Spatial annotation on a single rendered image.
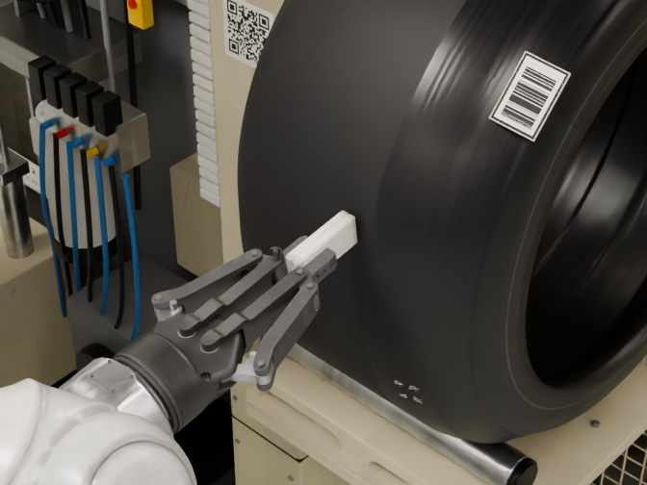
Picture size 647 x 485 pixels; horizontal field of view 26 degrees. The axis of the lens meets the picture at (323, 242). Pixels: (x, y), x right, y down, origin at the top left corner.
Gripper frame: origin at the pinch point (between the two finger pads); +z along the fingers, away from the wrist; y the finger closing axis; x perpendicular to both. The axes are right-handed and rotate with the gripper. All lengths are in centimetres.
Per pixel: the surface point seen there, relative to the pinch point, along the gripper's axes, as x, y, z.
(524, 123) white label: -10.0, -10.9, 12.8
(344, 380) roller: 35.1, 11.5, 11.0
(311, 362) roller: 35.3, 16.2, 10.9
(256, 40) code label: 5.5, 31.2, 22.8
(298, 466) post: 66, 26, 15
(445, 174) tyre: -6.2, -6.9, 7.8
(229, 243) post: 35, 37, 19
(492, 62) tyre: -13.0, -6.5, 14.5
